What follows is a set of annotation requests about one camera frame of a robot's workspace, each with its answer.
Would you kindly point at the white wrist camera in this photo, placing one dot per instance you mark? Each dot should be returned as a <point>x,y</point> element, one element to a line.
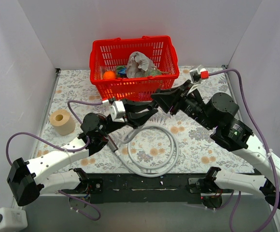
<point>198,73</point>
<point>116,108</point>

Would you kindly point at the aluminium frame rail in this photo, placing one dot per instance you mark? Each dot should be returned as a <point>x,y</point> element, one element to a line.
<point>258,185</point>

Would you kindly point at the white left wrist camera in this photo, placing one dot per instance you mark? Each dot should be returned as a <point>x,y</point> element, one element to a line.
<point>116,108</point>

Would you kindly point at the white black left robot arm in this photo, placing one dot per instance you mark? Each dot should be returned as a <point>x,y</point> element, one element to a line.
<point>89,142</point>

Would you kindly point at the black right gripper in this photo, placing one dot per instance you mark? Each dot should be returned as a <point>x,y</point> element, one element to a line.
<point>176,101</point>

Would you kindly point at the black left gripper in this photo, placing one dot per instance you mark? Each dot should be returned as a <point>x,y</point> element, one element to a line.
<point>128,114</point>

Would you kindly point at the orange ball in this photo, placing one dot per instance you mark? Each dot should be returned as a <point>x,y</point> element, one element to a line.
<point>109,75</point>

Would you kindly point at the red plastic basket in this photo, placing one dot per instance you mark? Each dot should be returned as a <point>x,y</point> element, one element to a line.
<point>107,54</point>

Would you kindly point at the colourful small toy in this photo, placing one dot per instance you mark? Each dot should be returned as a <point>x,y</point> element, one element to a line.
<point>120,71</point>

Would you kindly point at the white box with knob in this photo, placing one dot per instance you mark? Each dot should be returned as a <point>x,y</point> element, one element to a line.
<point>12,220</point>

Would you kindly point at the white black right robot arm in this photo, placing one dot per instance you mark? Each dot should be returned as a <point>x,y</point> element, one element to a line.
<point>218,114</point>

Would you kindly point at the green glass item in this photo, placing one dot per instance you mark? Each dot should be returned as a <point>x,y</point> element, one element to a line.
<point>153,72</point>

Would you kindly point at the floral patterned mat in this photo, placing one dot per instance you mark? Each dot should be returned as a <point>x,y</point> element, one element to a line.
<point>151,147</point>

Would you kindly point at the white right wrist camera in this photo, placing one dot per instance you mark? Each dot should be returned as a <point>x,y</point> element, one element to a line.
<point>198,73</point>

